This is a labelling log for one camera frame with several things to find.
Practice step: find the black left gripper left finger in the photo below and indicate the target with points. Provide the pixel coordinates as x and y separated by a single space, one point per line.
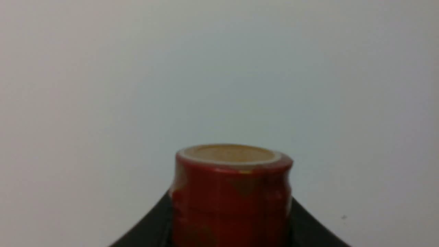
153 230

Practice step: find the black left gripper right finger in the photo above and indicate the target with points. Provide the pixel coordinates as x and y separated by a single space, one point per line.
306 231

